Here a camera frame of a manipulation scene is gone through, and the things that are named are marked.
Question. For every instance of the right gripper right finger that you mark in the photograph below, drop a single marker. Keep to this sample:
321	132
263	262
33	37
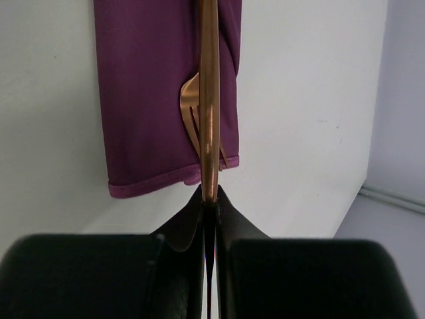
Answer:
262	277

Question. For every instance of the right side aluminium rail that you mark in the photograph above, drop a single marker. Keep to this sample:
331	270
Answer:
391	198

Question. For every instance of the purple satin napkin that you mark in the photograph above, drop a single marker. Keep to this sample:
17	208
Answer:
146	51

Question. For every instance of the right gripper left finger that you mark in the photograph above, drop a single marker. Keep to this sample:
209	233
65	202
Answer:
159	275

